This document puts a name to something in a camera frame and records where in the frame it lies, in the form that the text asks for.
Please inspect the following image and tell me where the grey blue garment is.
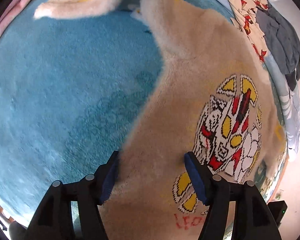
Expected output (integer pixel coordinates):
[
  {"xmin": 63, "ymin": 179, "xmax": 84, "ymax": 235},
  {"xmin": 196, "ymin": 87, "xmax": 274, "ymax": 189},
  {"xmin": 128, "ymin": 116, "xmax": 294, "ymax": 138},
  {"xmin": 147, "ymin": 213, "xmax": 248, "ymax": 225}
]
[{"xmin": 256, "ymin": 6, "xmax": 300, "ymax": 91}]

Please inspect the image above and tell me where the light blue floral duvet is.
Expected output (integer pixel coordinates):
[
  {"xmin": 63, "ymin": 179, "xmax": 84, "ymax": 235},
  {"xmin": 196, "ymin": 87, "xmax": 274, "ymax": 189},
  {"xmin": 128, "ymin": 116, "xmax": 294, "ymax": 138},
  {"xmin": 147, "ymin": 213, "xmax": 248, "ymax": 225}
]
[{"xmin": 217, "ymin": 0, "xmax": 300, "ymax": 155}]

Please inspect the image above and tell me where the beige fuzzy sweater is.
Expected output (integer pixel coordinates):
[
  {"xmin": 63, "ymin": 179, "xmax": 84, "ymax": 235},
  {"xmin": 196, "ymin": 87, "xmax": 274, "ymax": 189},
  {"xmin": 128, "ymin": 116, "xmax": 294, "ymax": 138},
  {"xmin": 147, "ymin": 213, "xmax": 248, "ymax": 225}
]
[{"xmin": 33, "ymin": 0, "xmax": 288, "ymax": 240}]

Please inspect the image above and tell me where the cream red patterned garment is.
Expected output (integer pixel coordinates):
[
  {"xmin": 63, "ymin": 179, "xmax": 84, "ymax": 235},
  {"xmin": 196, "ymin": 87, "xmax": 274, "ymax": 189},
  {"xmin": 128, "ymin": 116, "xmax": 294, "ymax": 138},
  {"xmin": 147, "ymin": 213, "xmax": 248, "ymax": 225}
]
[{"xmin": 228, "ymin": 0, "xmax": 268, "ymax": 62}]

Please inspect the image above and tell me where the blue floral bed blanket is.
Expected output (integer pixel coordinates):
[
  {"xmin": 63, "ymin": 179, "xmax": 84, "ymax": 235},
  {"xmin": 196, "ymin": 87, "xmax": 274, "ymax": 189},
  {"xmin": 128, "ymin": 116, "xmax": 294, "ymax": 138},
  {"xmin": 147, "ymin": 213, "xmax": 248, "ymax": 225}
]
[{"xmin": 0, "ymin": 0, "xmax": 162, "ymax": 225}]

